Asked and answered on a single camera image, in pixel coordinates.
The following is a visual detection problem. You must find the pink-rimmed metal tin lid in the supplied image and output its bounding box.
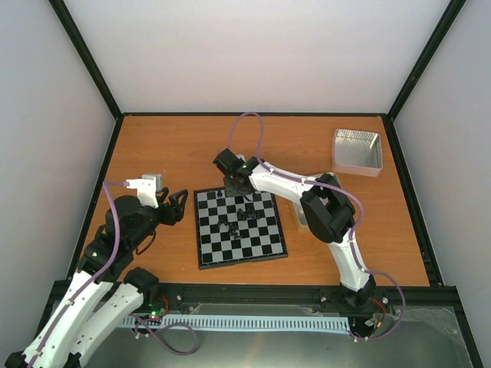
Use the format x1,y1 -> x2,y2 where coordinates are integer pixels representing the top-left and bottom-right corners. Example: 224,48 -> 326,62
332,129 -> 384,177

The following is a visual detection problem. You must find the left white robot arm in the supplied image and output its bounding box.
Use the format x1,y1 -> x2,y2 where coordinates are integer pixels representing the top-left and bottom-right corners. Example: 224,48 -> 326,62
5,186 -> 189,367

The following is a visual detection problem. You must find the black frame rail front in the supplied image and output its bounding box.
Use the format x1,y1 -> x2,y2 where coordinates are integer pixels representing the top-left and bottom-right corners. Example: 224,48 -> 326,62
154,283 -> 460,309

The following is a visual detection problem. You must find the light blue cable duct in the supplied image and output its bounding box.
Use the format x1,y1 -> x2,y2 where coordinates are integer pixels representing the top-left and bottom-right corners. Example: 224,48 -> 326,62
147,314 -> 350,334

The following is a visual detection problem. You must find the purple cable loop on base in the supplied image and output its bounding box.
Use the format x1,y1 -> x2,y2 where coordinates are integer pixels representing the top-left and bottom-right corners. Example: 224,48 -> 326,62
130,312 -> 200,356

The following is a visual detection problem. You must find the black chess pieces cluster centre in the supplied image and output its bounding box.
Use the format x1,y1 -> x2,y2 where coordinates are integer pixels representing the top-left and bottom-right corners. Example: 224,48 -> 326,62
218,220 -> 240,239

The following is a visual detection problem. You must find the black and silver chessboard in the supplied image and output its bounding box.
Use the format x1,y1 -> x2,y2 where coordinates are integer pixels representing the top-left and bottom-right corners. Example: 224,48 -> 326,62
193,188 -> 288,270

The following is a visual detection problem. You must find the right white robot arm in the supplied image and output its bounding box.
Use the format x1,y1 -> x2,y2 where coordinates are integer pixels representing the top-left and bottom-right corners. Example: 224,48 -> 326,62
213,149 -> 376,311

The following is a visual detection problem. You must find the small circuit board with led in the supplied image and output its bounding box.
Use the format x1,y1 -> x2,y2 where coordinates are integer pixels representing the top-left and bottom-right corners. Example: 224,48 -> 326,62
149,299 -> 169,320

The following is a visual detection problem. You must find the open metal tin with pieces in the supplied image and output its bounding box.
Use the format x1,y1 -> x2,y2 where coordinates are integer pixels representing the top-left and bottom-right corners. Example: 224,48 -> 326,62
288,172 -> 339,233

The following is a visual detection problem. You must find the black chess pieces cluster upper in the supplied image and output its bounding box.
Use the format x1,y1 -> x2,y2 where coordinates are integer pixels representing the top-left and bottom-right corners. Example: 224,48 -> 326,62
236,207 -> 263,222

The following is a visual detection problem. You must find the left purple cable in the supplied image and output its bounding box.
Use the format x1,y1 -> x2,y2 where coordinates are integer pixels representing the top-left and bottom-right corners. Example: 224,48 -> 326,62
28,180 -> 130,368

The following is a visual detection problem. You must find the black chess pieces cluster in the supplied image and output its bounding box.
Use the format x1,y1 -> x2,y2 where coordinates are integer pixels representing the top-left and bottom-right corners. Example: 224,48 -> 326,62
236,207 -> 263,222
218,220 -> 240,239

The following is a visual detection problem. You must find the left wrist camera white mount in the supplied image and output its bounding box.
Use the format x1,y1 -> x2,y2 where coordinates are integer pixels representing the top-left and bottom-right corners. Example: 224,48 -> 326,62
124,174 -> 163,209

